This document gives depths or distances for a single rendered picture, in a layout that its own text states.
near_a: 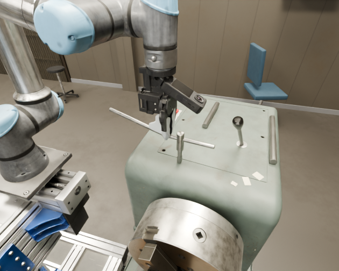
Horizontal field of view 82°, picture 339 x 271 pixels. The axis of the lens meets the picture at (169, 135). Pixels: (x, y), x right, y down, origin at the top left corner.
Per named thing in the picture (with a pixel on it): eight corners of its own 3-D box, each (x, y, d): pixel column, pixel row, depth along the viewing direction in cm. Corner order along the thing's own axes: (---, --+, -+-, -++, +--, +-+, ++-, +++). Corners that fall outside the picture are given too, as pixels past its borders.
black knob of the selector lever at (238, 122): (231, 125, 61) (234, 112, 58) (241, 128, 60) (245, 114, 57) (229, 133, 58) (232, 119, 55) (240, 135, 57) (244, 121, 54)
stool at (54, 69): (84, 93, 388) (76, 64, 353) (70, 104, 353) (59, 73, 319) (63, 91, 396) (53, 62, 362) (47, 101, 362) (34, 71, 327)
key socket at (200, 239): (186, 235, 49) (190, 230, 47) (198, 230, 50) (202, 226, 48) (193, 249, 47) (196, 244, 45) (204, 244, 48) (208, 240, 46)
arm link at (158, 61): (182, 44, 46) (168, 53, 40) (181, 64, 48) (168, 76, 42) (153, 41, 48) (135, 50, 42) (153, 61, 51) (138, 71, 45)
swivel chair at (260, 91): (273, 112, 330) (298, 44, 266) (277, 132, 286) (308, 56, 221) (235, 107, 345) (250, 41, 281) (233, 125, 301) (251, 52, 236)
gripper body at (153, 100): (152, 101, 58) (149, 59, 51) (179, 106, 56) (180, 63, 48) (139, 114, 53) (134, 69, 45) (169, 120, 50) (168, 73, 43)
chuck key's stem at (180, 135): (183, 160, 63) (185, 131, 56) (181, 165, 62) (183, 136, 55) (177, 158, 64) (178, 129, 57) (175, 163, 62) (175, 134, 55)
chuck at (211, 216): (142, 228, 76) (154, 181, 55) (219, 269, 71) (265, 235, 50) (138, 236, 73) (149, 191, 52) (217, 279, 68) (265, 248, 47)
